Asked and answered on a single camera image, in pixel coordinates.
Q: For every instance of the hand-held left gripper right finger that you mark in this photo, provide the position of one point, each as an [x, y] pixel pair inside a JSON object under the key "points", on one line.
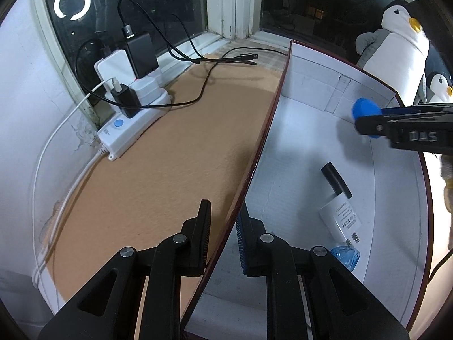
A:
{"points": [[241, 244]]}

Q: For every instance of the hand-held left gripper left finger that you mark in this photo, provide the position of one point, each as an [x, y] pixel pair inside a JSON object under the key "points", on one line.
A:
{"points": [[203, 241]]}

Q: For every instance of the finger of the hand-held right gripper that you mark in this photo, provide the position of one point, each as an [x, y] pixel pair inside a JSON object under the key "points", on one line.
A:
{"points": [[407, 109], [371, 125]]}

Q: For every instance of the black stick case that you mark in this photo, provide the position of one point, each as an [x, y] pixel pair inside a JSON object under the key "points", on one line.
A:
{"points": [[336, 180]]}

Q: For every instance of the white cardboard box maroon rim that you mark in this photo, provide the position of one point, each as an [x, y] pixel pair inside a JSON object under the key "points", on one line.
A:
{"points": [[300, 184]]}

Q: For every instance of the white usb wall adapter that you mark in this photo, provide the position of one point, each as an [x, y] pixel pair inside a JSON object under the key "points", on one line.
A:
{"points": [[339, 217]]}

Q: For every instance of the small clear blue bottle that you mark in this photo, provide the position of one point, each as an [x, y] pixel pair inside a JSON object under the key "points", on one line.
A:
{"points": [[345, 256]]}

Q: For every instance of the small penguin plush toy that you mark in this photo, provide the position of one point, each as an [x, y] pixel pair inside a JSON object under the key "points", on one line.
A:
{"points": [[439, 86]]}

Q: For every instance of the large penguin plush toy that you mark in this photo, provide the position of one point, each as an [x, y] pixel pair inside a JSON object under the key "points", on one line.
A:
{"points": [[396, 42]]}

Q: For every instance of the white power strip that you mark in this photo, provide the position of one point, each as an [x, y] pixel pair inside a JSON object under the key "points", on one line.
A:
{"points": [[134, 131]]}

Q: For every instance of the small black plug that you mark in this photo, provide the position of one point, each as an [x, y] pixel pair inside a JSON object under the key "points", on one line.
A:
{"points": [[125, 101]]}

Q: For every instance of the white plug adapter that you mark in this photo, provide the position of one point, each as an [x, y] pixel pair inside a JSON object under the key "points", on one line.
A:
{"points": [[147, 90]]}

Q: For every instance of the white flat charger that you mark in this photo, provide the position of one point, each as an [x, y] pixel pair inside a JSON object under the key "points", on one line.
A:
{"points": [[113, 67]]}

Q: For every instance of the black charger block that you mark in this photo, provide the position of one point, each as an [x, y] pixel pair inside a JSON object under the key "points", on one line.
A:
{"points": [[141, 55]]}

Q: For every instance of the white window frame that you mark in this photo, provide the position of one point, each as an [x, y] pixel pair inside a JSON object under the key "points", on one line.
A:
{"points": [[233, 3]]}

